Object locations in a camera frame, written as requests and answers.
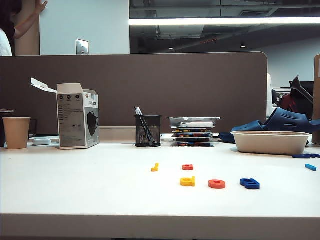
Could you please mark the brown paper cup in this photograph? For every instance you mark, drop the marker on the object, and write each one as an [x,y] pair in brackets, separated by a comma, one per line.
[16,133]

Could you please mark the red letter a magnet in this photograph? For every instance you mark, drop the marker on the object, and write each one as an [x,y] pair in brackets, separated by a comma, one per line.
[187,167]

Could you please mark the white whiteboard marker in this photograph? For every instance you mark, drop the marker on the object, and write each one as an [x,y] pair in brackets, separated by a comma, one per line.
[197,124]

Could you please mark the blue letter g magnet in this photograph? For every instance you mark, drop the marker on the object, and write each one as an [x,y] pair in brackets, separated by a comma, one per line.
[250,184]

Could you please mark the small white case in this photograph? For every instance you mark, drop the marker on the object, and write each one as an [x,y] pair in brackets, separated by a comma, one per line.
[42,141]

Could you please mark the brown cardboard box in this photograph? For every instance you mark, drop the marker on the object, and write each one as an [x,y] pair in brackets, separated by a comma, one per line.
[317,100]

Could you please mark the beige oval paper bowl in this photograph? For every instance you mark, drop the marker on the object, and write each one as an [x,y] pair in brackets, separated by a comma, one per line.
[270,143]

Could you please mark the clear plastic tray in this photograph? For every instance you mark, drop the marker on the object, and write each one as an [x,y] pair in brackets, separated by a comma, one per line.
[193,119]

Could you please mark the yellow letter d magnet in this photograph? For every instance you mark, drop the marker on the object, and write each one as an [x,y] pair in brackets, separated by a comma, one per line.
[186,182]

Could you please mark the long ceiling light strip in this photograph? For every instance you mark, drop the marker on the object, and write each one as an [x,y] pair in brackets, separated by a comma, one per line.
[225,21]

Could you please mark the red black chair back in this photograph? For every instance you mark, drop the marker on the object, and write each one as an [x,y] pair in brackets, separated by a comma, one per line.
[292,105]

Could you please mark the black computer monitor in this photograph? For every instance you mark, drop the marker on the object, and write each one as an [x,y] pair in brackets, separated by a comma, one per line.
[281,93]

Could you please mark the dark blue rubber slipper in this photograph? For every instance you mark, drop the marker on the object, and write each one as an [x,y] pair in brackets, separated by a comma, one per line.
[246,126]
[287,120]

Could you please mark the clear black pen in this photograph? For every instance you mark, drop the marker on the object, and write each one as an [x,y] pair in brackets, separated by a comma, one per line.
[138,111]

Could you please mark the light blue letter i magnet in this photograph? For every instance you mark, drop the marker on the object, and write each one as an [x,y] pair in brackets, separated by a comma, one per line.
[310,167]

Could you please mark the person in white shirt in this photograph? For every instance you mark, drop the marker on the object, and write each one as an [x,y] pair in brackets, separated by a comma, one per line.
[269,95]
[5,42]

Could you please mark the silver wall plate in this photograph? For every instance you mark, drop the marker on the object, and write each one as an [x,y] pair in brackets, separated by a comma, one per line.
[82,47]

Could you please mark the brown desk partition panel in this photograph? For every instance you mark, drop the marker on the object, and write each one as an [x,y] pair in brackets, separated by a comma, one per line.
[150,85]

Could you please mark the yellow letter j magnet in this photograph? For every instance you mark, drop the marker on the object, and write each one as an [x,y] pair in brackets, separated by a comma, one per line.
[155,168]

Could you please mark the grey partition base rail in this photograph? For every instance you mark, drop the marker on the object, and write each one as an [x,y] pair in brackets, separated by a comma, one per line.
[117,133]

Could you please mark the red letter o magnet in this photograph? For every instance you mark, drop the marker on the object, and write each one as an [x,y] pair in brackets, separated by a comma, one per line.
[212,184]

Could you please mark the black mesh pen holder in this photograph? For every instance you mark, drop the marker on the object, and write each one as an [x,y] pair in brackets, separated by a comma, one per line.
[148,132]

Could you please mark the dark blue letter m magnet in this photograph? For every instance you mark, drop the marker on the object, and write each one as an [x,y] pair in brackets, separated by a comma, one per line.
[315,155]

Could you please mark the dark grey monitor stand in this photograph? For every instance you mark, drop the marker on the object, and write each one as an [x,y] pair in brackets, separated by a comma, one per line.
[301,90]

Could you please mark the white grey face mask box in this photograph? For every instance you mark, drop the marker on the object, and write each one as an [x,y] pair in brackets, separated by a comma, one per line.
[75,120]

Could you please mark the round ceiling spotlight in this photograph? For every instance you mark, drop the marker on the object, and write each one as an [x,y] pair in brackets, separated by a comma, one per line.
[170,48]
[242,46]

